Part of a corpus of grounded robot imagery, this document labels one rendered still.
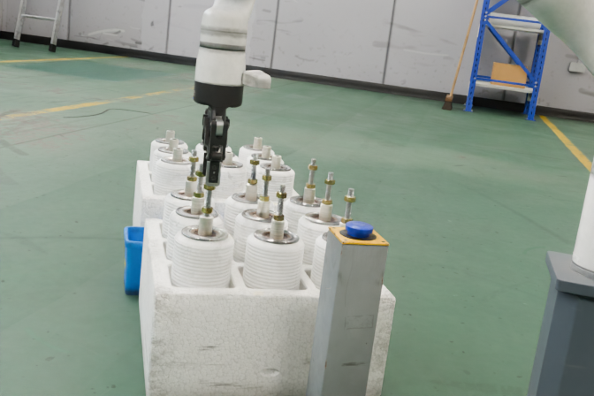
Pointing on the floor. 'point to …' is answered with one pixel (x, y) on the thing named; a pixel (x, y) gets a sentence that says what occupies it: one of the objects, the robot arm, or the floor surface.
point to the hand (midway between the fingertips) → (210, 172)
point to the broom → (463, 49)
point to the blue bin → (133, 258)
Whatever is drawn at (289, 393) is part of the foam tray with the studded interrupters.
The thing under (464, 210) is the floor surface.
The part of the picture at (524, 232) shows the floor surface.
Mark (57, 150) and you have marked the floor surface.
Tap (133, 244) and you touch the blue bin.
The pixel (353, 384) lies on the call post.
